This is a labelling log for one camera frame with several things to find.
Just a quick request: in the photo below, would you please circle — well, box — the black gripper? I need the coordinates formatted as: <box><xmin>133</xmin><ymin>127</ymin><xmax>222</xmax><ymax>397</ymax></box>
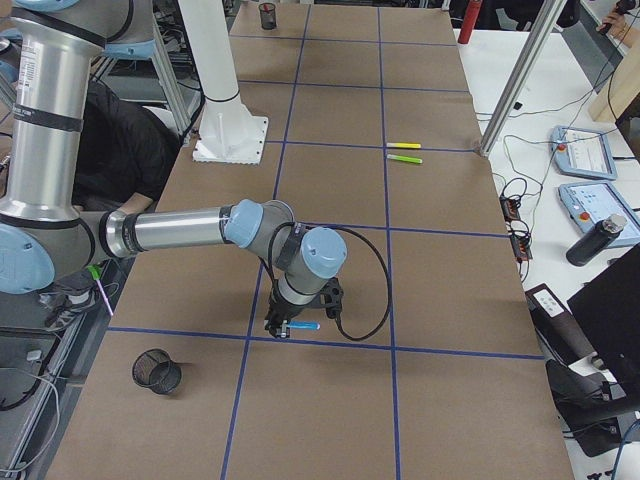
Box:
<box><xmin>264</xmin><ymin>292</ymin><xmax>304</xmax><ymax>339</ymax></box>

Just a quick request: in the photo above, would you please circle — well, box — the black water bottle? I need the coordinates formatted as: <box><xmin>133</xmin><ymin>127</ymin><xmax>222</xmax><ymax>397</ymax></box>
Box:
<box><xmin>565</xmin><ymin>214</ymin><xmax>627</xmax><ymax>266</ymax></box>

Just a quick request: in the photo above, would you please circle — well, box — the orange black electronics box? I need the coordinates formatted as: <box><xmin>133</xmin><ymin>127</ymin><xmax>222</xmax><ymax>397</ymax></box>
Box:
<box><xmin>499</xmin><ymin>195</ymin><xmax>532</xmax><ymax>263</ymax></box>

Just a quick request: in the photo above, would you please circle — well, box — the yellow highlighter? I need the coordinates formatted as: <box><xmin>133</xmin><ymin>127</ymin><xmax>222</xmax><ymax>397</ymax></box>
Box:
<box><xmin>386</xmin><ymin>142</ymin><xmax>422</xmax><ymax>150</ymax></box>

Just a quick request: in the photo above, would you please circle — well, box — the far black mesh cup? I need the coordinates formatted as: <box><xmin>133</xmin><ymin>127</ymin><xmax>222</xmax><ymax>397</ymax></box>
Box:
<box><xmin>258</xmin><ymin>2</ymin><xmax>277</xmax><ymax>30</ymax></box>

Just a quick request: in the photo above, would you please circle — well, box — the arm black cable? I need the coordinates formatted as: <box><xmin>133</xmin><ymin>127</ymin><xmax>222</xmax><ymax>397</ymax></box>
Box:
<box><xmin>267</xmin><ymin>222</ymin><xmax>392</xmax><ymax>342</ymax></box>

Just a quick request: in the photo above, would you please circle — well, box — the aluminium frame post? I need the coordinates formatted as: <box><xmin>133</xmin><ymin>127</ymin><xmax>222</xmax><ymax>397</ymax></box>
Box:
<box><xmin>476</xmin><ymin>0</ymin><xmax>566</xmax><ymax>158</ymax></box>

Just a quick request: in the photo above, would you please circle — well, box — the teach pendant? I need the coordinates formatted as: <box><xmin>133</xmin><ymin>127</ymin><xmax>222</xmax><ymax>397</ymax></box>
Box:
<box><xmin>549</xmin><ymin>125</ymin><xmax>617</xmax><ymax>180</ymax></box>
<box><xmin>558</xmin><ymin>180</ymin><xmax>639</xmax><ymax>248</ymax></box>

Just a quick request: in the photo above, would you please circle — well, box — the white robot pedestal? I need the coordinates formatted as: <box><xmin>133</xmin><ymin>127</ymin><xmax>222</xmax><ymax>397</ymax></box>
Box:
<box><xmin>179</xmin><ymin>0</ymin><xmax>269</xmax><ymax>165</ymax></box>

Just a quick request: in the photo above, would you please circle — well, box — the blue highlighter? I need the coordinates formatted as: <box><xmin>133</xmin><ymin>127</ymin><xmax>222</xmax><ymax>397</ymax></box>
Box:
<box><xmin>287</xmin><ymin>321</ymin><xmax>321</xmax><ymax>331</ymax></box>

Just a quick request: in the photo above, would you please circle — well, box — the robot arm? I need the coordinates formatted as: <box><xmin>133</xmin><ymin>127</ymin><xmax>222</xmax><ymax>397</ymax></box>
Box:
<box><xmin>1</xmin><ymin>1</ymin><xmax>347</xmax><ymax>338</ymax></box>

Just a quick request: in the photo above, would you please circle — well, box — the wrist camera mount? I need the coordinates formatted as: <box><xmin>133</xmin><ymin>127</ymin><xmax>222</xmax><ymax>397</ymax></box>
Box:
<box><xmin>319</xmin><ymin>277</ymin><xmax>344</xmax><ymax>320</ymax></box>

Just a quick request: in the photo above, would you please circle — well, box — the seated person in black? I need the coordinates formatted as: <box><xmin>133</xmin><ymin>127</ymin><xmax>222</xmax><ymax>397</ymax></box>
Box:
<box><xmin>39</xmin><ymin>79</ymin><xmax>181</xmax><ymax>330</ymax></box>

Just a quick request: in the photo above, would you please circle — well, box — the black monitor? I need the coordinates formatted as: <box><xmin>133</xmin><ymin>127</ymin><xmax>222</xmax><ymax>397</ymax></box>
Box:
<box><xmin>568</xmin><ymin>246</ymin><xmax>639</xmax><ymax>393</ymax></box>

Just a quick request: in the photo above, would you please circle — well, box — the black mesh cup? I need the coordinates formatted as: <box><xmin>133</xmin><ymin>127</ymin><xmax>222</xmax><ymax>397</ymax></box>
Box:
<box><xmin>131</xmin><ymin>348</ymin><xmax>182</xmax><ymax>395</ymax></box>
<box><xmin>258</xmin><ymin>2</ymin><xmax>277</xmax><ymax>30</ymax></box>

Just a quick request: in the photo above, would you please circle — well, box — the near teach pendant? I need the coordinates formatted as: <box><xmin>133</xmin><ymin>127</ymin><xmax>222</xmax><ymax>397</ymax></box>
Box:
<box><xmin>558</xmin><ymin>180</ymin><xmax>639</xmax><ymax>248</ymax></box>

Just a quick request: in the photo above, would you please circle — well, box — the green white hand tool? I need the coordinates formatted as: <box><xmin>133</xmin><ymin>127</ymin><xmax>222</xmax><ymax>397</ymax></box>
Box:
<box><xmin>86</xmin><ymin>265</ymin><xmax>114</xmax><ymax>317</ymax></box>

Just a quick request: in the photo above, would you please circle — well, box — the near black mesh cup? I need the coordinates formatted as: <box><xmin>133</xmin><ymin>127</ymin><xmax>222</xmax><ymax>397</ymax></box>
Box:
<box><xmin>131</xmin><ymin>348</ymin><xmax>182</xmax><ymax>395</ymax></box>

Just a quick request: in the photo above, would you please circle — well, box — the far teach pendant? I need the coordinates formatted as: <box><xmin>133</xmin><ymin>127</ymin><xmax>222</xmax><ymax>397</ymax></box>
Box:
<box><xmin>549</xmin><ymin>125</ymin><xmax>617</xmax><ymax>180</ymax></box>

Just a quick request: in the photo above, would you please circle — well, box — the green highlighter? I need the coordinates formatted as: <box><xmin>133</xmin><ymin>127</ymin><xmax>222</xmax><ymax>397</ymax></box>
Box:
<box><xmin>386</xmin><ymin>154</ymin><xmax>423</xmax><ymax>165</ymax></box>

